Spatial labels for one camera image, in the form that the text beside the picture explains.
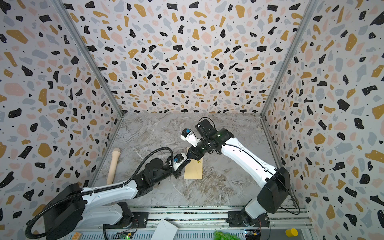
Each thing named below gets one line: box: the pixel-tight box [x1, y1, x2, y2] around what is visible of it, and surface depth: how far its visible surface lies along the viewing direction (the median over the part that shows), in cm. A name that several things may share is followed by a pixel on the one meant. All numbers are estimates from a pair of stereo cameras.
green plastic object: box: [213, 229, 241, 240], surface depth 67 cm
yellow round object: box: [285, 228, 299, 237], surface depth 69 cm
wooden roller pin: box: [107, 148, 121, 185], surface depth 92 cm
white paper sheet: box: [151, 218, 178, 240], surface depth 69 cm
